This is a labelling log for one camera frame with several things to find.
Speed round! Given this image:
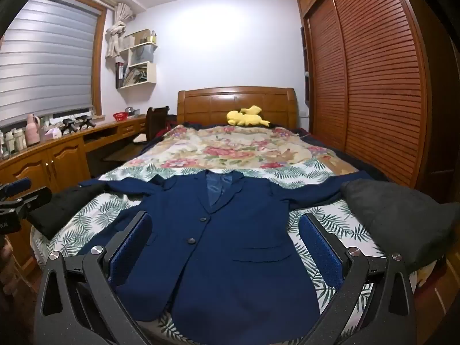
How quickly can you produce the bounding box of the pink bottle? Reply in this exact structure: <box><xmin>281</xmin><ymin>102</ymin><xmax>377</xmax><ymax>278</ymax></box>
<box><xmin>26</xmin><ymin>114</ymin><xmax>41</xmax><ymax>146</ymax></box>

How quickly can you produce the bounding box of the white wall shelf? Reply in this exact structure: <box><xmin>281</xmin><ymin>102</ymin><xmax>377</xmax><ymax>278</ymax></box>
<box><xmin>115</xmin><ymin>29</ymin><xmax>159</xmax><ymax>90</ymax></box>

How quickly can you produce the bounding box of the grey window blind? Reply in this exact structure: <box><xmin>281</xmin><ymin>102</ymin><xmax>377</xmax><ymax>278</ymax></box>
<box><xmin>0</xmin><ymin>0</ymin><xmax>108</xmax><ymax>126</ymax></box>

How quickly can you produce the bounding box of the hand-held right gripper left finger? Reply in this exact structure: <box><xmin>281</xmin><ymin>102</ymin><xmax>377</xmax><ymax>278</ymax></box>
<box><xmin>34</xmin><ymin>210</ymin><xmax>153</xmax><ymax>345</ymax></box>

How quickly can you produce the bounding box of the floral blanket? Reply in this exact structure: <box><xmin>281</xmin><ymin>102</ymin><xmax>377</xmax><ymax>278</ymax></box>
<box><xmin>99</xmin><ymin>124</ymin><xmax>360</xmax><ymax>184</ymax></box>

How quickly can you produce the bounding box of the beige tied curtain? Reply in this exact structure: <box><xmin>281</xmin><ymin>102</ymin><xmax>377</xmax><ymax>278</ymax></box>
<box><xmin>105</xmin><ymin>3</ymin><xmax>136</xmax><ymax>58</ymax></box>

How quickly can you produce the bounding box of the wooden louvred wardrobe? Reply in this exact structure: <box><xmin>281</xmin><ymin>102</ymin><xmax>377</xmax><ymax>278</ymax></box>
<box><xmin>297</xmin><ymin>0</ymin><xmax>453</xmax><ymax>202</ymax></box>

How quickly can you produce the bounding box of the wooden bed headboard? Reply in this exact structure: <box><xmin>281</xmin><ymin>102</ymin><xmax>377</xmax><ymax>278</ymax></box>
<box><xmin>177</xmin><ymin>86</ymin><xmax>300</xmax><ymax>130</ymax></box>

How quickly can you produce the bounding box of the black cloth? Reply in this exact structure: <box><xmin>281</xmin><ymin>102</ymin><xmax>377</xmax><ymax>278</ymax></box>
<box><xmin>27</xmin><ymin>185</ymin><xmax>106</xmax><ymax>239</ymax></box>

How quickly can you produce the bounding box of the wooden desk cabinet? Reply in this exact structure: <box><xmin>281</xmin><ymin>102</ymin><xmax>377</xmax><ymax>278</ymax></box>
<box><xmin>0</xmin><ymin>113</ymin><xmax>148</xmax><ymax>270</ymax></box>

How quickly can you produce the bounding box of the navy blue suit jacket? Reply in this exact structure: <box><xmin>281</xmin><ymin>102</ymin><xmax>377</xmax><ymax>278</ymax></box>
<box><xmin>80</xmin><ymin>170</ymin><xmax>374</xmax><ymax>342</ymax></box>

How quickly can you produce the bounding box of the dark wooden chair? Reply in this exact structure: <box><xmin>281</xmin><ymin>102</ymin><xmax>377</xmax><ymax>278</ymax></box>
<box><xmin>131</xmin><ymin>106</ymin><xmax>170</xmax><ymax>144</ymax></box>

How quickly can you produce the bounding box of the yellow plush toy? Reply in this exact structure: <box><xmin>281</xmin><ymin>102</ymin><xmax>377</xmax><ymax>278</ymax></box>
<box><xmin>226</xmin><ymin>105</ymin><xmax>271</xmax><ymax>128</ymax></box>

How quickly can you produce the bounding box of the dark grey pillow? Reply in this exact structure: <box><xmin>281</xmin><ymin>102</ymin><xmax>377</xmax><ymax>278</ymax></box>
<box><xmin>341</xmin><ymin>180</ymin><xmax>460</xmax><ymax>270</ymax></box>

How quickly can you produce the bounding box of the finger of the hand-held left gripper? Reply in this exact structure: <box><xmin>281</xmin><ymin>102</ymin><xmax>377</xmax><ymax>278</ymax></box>
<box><xmin>14</xmin><ymin>186</ymin><xmax>53</xmax><ymax>219</ymax></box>
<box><xmin>0</xmin><ymin>177</ymin><xmax>32</xmax><ymax>199</ymax></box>

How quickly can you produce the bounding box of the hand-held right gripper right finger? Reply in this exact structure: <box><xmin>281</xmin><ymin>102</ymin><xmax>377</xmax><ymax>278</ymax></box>
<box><xmin>298</xmin><ymin>213</ymin><xmax>417</xmax><ymax>345</ymax></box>

